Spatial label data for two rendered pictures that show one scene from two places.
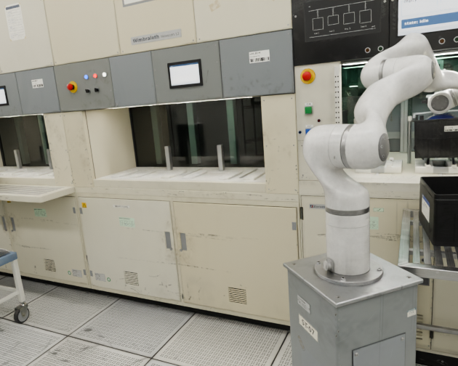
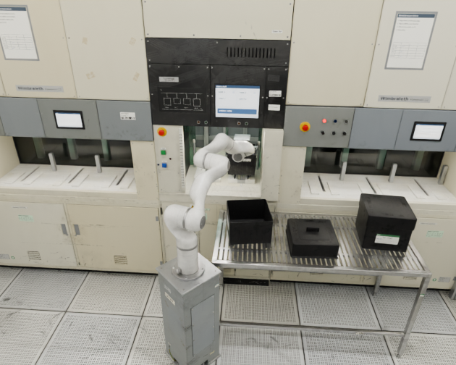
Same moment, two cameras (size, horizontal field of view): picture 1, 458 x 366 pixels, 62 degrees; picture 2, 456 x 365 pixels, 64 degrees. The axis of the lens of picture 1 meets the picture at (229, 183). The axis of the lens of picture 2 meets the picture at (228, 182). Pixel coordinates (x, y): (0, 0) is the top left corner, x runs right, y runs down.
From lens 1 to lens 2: 111 cm
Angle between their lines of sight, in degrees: 27
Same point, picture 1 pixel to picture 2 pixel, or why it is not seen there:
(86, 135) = not seen: outside the picture
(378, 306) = (201, 288)
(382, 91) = (203, 183)
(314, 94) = (166, 143)
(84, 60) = not seen: outside the picture
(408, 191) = (222, 200)
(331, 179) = (179, 233)
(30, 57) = not seen: outside the picture
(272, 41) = (136, 107)
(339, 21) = (181, 102)
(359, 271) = (193, 272)
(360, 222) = (192, 253)
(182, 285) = (78, 257)
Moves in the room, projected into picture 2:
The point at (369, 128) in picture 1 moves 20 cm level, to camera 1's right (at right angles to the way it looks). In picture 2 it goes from (195, 216) to (231, 208)
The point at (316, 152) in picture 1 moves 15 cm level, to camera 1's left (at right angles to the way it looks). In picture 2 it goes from (171, 222) to (142, 229)
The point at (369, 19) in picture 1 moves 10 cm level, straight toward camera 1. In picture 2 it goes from (199, 105) to (198, 109)
